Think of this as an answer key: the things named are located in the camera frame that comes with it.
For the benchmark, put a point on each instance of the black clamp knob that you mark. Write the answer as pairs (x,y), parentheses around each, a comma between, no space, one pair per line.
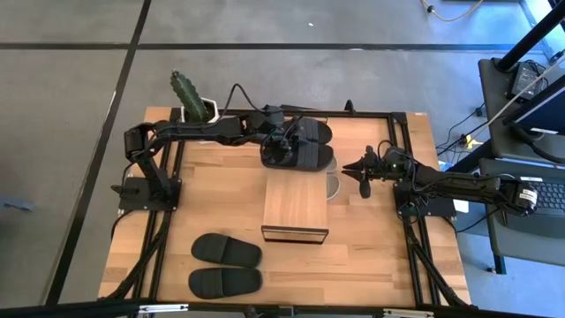
(350,107)

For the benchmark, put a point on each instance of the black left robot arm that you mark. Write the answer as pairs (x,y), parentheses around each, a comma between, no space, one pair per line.
(198,129)

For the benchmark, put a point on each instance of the black power adapter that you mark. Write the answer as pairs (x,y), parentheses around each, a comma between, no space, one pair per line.
(523,79)

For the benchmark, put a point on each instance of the black slide sandal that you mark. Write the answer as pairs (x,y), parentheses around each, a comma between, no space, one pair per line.
(229,249)
(315,130)
(225,282)
(313,156)

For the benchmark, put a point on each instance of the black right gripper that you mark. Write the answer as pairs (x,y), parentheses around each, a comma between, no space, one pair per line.
(393,165)

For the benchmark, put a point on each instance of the green cactus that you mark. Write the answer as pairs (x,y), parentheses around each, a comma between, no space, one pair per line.
(187,95)

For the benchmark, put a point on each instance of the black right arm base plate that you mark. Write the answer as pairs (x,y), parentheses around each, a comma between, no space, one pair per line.
(434,208)

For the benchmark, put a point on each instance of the silver metal bracket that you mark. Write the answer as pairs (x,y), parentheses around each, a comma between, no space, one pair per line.
(408,313)
(163,308)

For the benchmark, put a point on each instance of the white hexagonal plant pot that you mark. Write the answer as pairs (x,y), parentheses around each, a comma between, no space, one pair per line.
(213,106)

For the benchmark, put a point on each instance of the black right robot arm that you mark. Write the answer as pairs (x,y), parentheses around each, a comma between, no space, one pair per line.
(463,182)

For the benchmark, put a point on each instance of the black aluminium table frame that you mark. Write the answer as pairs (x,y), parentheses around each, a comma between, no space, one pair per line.
(375,114)

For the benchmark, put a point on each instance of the white paper note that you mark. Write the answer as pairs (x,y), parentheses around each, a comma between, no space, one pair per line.
(462,206)

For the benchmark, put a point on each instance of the grey slide sandal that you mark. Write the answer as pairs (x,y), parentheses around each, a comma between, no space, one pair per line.
(333,164)
(333,186)

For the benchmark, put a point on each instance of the grey side desk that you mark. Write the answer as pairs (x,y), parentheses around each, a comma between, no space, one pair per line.
(492,101)
(507,252)

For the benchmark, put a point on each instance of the black stand pole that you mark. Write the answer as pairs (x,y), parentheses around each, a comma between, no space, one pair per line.
(529,37)

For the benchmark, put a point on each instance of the black laptop keyboard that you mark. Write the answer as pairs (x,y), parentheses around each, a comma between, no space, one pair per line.
(552,199)

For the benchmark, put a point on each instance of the yellow plug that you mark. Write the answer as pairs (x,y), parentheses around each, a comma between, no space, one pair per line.
(471,142)

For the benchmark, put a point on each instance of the black computer monitor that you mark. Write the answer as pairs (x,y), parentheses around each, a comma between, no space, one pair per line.
(543,110)

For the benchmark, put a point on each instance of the grey floor object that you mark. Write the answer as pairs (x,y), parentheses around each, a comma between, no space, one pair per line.
(17,205)

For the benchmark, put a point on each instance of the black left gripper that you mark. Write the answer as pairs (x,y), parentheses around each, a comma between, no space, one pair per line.
(280,146)

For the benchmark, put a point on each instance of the black camera rig bar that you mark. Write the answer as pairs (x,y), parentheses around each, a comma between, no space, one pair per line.
(66,309)

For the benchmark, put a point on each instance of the wooden shelf black metal legs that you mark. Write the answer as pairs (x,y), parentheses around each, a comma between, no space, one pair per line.
(293,203)

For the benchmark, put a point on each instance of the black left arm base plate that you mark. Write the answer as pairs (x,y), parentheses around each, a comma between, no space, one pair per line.
(132,205)

